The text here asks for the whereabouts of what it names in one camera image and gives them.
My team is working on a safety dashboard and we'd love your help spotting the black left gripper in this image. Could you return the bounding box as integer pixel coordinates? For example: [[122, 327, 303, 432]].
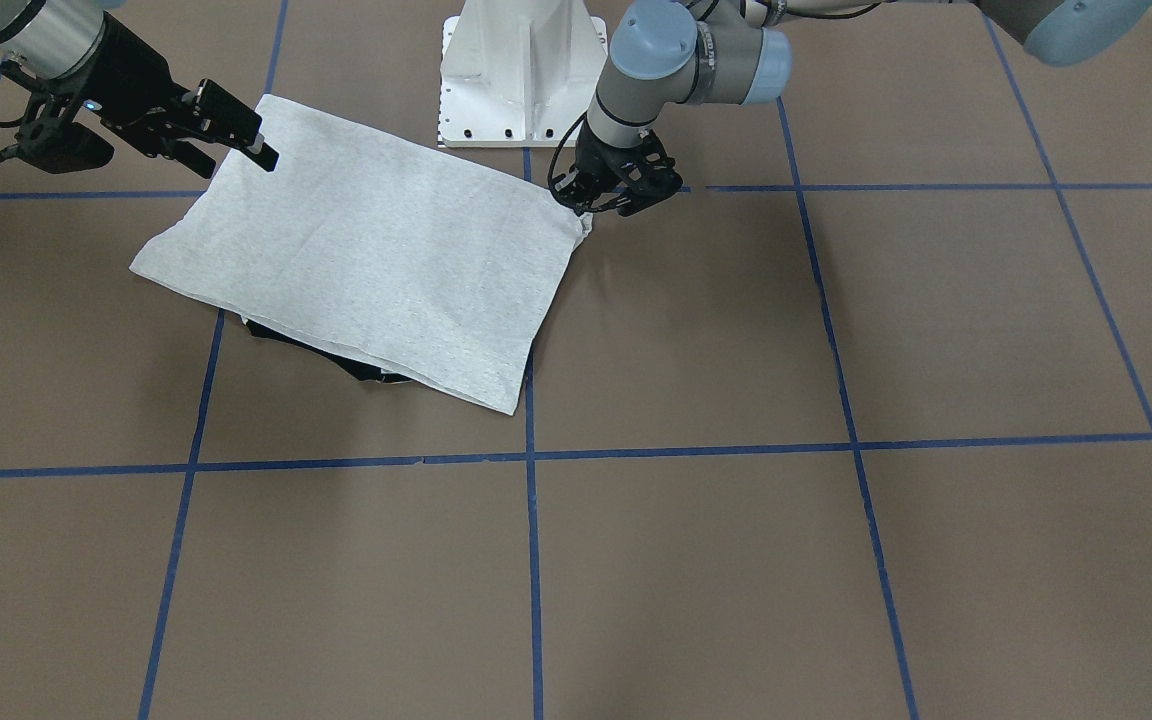
[[548, 126, 684, 217]]

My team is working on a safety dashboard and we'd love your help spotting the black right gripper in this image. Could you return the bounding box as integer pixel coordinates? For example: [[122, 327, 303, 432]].
[[14, 12, 280, 177]]

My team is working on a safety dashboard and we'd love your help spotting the grey cartoon print t-shirt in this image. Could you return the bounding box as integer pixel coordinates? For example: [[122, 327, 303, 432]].
[[131, 94, 593, 415]]

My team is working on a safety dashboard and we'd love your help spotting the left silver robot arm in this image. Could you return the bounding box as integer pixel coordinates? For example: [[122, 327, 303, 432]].
[[547, 1, 1152, 217]]

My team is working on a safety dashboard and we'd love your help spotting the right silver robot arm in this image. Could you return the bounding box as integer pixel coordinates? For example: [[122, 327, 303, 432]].
[[0, 1, 279, 179]]

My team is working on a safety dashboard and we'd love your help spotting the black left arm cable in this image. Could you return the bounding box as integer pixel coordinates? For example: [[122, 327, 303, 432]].
[[546, 109, 592, 200]]

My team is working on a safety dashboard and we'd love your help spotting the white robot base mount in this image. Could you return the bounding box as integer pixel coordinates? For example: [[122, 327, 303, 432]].
[[435, 1, 609, 149]]

